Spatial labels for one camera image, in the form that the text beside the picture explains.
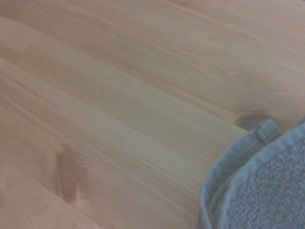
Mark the grey folded towel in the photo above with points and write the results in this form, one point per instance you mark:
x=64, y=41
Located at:
x=262, y=190

